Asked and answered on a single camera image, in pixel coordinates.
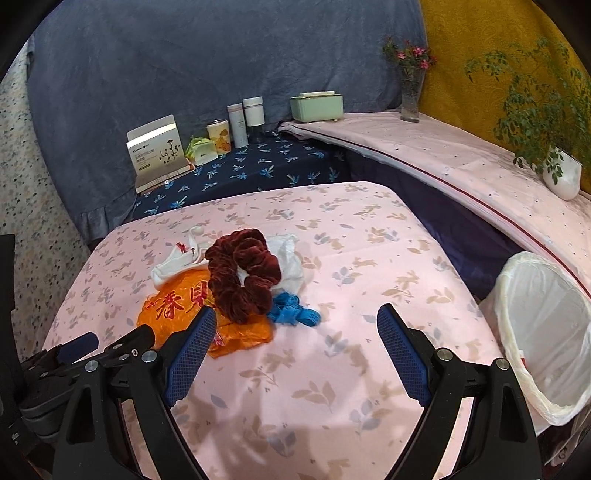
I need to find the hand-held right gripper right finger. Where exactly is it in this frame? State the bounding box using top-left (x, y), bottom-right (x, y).
top-left (376, 302), bottom-right (541, 480)

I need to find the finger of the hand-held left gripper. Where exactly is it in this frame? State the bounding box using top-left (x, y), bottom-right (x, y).
top-left (95, 324), bottom-right (156, 366)
top-left (55, 333), bottom-right (99, 365)

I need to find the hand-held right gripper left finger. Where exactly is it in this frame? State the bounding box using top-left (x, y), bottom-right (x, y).
top-left (53, 305), bottom-right (218, 480)

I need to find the orange plastic bag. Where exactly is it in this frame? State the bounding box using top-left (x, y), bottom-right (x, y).
top-left (137, 268), bottom-right (275, 358)

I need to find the dark red velvet scrunchie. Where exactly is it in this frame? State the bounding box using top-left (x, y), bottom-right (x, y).
top-left (204, 228), bottom-right (282, 324)

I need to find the blue lace ribbon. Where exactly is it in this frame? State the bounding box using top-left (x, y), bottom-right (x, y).
top-left (268, 292), bottom-right (320, 328)

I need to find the pink trash bin white liner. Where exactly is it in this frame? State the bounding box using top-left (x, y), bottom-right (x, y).
top-left (478, 251), bottom-right (591, 430)

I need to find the dark purple cloth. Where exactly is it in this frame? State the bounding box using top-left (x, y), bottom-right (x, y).
top-left (344, 150), bottom-right (546, 301)

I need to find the pink floral tablecloth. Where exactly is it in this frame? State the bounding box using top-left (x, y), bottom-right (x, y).
top-left (41, 181), bottom-right (509, 480)

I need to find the white card box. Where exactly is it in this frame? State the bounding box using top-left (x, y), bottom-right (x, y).
top-left (126, 114), bottom-right (192, 193)

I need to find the navy floral cloth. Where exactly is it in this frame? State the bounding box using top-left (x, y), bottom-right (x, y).
top-left (131, 131), bottom-right (352, 220)

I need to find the small green packet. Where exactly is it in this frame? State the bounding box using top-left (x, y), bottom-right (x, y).
top-left (185, 135), bottom-right (218, 167)

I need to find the pale pink speckled cloth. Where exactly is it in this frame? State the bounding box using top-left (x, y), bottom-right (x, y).
top-left (277, 112), bottom-right (591, 296)

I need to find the yellow printed can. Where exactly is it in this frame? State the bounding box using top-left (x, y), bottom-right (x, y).
top-left (206, 119), bottom-right (232, 155)

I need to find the slim white bottle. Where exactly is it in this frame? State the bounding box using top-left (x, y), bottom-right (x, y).
top-left (226, 104), bottom-right (249, 149)

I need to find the green plant in white pot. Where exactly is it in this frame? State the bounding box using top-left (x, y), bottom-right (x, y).
top-left (464, 37), bottom-right (591, 201)

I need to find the white jar with cap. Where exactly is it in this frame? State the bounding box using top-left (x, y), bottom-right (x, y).
top-left (242, 96), bottom-right (265, 139)

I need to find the glass vase with pink flowers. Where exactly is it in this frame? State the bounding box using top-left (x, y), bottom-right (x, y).
top-left (382, 37), bottom-right (437, 123)

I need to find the pale green tissue box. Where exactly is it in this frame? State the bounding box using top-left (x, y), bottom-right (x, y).
top-left (290, 91), bottom-right (345, 123)

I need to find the blue-grey hanging blanket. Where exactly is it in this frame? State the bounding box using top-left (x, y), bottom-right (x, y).
top-left (25, 0), bottom-right (428, 241)

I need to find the mustard yellow hanging blanket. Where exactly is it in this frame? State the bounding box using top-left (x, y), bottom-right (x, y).
top-left (418, 0), bottom-right (591, 158)

